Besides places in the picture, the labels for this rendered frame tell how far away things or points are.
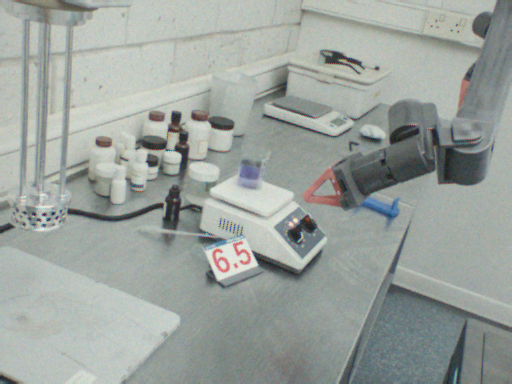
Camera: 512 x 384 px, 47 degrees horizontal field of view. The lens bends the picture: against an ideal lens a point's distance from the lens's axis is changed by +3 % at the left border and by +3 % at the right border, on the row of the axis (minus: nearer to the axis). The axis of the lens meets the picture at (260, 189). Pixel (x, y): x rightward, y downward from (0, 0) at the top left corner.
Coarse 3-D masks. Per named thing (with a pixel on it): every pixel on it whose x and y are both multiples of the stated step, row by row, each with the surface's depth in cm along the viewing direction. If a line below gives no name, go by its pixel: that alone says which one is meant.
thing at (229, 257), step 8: (240, 240) 96; (216, 248) 92; (224, 248) 93; (232, 248) 94; (240, 248) 95; (248, 248) 96; (216, 256) 92; (224, 256) 93; (232, 256) 94; (240, 256) 95; (248, 256) 96; (216, 264) 91; (224, 264) 92; (232, 264) 93; (240, 264) 94; (248, 264) 95; (216, 272) 90; (224, 272) 91
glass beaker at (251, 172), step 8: (248, 152) 105; (256, 152) 105; (264, 152) 100; (240, 160) 102; (248, 160) 101; (256, 160) 100; (264, 160) 101; (240, 168) 102; (248, 168) 101; (256, 168) 101; (264, 168) 102; (240, 176) 102; (248, 176) 102; (256, 176) 102; (264, 176) 103; (240, 184) 103; (248, 184) 102; (256, 184) 102
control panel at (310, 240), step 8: (296, 208) 105; (288, 216) 101; (296, 216) 103; (280, 224) 98; (288, 224) 100; (296, 224) 101; (280, 232) 96; (304, 232) 101; (320, 232) 105; (288, 240) 96; (304, 240) 100; (312, 240) 101; (320, 240) 103; (296, 248) 96; (304, 248) 98; (312, 248) 99; (304, 256) 96
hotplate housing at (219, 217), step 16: (208, 208) 100; (224, 208) 99; (240, 208) 100; (288, 208) 104; (208, 224) 101; (224, 224) 99; (240, 224) 98; (256, 224) 97; (272, 224) 97; (256, 240) 98; (272, 240) 96; (256, 256) 99; (272, 256) 97; (288, 256) 96
